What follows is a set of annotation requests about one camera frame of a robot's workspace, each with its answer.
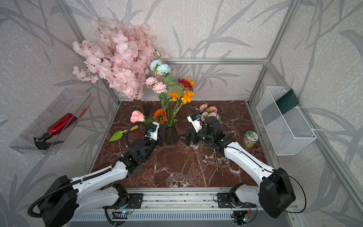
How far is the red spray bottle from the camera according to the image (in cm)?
59

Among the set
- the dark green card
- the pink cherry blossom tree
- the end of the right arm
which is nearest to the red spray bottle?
the pink cherry blossom tree

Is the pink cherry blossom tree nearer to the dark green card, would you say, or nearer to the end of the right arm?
the end of the right arm

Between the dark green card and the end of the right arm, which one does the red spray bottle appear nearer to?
the end of the right arm

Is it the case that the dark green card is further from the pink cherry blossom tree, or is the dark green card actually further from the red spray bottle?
the red spray bottle

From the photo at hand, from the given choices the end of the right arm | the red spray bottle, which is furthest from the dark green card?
the red spray bottle
